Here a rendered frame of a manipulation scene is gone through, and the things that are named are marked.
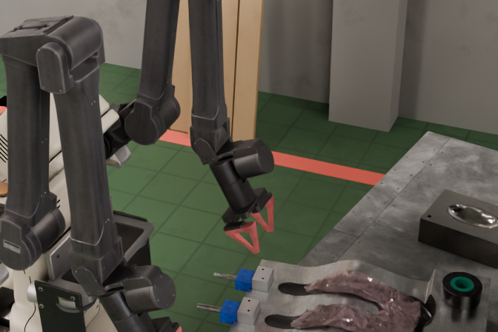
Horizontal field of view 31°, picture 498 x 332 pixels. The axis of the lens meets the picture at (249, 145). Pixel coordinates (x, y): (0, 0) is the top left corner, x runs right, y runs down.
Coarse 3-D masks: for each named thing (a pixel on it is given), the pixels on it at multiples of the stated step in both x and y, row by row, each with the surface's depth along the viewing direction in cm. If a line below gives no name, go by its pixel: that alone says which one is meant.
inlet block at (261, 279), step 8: (240, 272) 195; (248, 272) 195; (256, 272) 193; (264, 272) 193; (272, 272) 193; (232, 280) 196; (240, 280) 193; (248, 280) 193; (256, 280) 191; (264, 280) 191; (272, 280) 195; (240, 288) 194; (256, 288) 192; (264, 288) 192
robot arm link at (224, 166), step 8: (224, 160) 176; (232, 160) 175; (216, 168) 177; (224, 168) 176; (232, 168) 177; (216, 176) 178; (224, 176) 177; (232, 176) 177; (240, 176) 178; (224, 184) 178
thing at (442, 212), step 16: (448, 192) 222; (432, 208) 215; (448, 208) 216; (464, 208) 217; (480, 208) 215; (496, 208) 215; (432, 224) 211; (448, 224) 210; (464, 224) 210; (480, 224) 214; (496, 224) 211; (432, 240) 213; (448, 240) 210; (464, 240) 208; (480, 240) 205; (496, 240) 204; (464, 256) 210; (480, 256) 207; (496, 256) 205
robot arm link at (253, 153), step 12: (204, 144) 174; (228, 144) 179; (240, 144) 176; (252, 144) 173; (264, 144) 175; (204, 156) 175; (216, 156) 175; (240, 156) 174; (252, 156) 173; (264, 156) 174; (240, 168) 174; (252, 168) 173; (264, 168) 173
